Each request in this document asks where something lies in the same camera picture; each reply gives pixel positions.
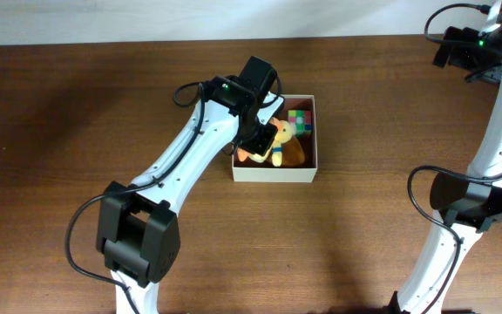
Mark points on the multicolour puzzle cube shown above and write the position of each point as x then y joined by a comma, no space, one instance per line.
301,122

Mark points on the yellow plush duck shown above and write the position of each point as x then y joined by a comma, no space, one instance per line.
274,153

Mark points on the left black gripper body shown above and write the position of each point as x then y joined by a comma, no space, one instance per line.
255,133

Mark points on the white cardboard box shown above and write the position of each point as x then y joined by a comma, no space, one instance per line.
250,171

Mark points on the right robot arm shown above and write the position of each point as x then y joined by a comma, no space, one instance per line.
464,206

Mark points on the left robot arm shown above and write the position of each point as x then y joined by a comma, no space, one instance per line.
138,231

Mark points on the brown plush bear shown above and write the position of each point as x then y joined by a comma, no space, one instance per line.
292,153

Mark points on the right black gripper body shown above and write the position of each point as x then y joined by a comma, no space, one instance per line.
470,51

